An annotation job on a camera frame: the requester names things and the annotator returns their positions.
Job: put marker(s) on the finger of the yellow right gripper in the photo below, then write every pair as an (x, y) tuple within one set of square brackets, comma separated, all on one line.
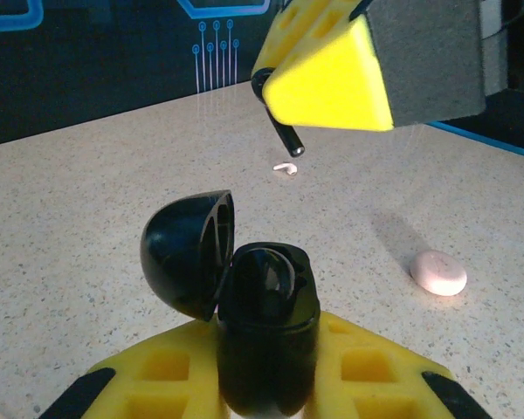
[(297, 30), (353, 78)]

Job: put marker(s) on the pink earbud charging case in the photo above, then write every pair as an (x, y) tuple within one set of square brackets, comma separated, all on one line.
[(439, 272)]

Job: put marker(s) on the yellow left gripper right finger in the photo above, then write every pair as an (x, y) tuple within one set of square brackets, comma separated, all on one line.
[(367, 371)]

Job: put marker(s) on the black earbud charging case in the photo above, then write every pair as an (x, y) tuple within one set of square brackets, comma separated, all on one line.
[(266, 349)]

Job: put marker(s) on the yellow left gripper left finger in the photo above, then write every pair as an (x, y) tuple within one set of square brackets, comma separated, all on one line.
[(157, 371)]

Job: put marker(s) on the aluminium side rail blue trim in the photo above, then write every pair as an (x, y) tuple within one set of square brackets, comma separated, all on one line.
[(506, 146)]

